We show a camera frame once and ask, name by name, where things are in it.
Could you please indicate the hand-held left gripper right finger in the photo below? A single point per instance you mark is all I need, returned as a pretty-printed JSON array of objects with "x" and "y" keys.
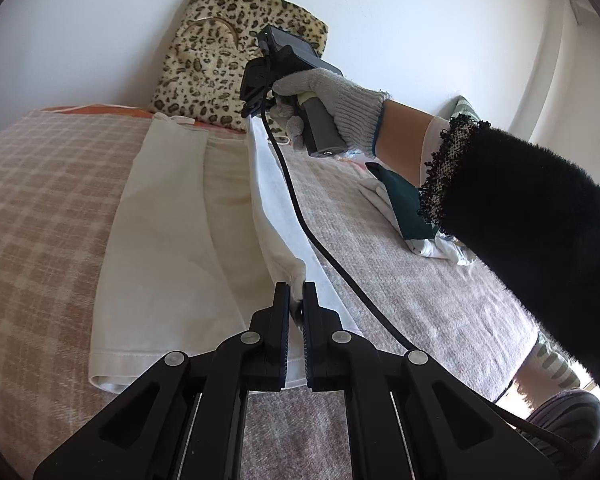
[{"x": 310, "y": 330}]

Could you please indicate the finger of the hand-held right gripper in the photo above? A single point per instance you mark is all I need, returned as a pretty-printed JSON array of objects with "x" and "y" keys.
[{"x": 252, "y": 109}]

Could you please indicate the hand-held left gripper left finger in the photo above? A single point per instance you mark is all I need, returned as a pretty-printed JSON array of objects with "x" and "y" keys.
[{"x": 280, "y": 320}]

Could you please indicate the white cloth bag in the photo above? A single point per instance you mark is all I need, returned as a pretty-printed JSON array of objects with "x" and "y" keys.
[{"x": 180, "y": 260}]

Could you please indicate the person's right forearm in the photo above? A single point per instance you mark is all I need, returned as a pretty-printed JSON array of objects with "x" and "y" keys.
[{"x": 530, "y": 210}]

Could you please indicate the person's right hand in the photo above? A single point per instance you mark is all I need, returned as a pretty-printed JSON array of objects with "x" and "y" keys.
[{"x": 350, "y": 105}]

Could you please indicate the leopard print pillow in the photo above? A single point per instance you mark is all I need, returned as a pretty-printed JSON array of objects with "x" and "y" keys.
[{"x": 205, "y": 60}]

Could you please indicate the white folded cloth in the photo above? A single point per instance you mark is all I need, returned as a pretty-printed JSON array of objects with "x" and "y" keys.
[{"x": 380, "y": 200}]

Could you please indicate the orange bed sheet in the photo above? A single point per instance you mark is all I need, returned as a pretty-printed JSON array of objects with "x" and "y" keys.
[{"x": 95, "y": 109}]

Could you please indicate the dark green folded cloth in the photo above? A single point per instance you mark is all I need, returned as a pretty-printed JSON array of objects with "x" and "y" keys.
[{"x": 400, "y": 200}]

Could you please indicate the green striped white pillow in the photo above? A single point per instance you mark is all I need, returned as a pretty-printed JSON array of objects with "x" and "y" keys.
[{"x": 465, "y": 107}]

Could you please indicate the beige checked blanket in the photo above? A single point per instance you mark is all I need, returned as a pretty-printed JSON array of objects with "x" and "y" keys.
[{"x": 40, "y": 210}]

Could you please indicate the white green striped cloth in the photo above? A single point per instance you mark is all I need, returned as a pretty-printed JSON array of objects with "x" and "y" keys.
[{"x": 545, "y": 365}]

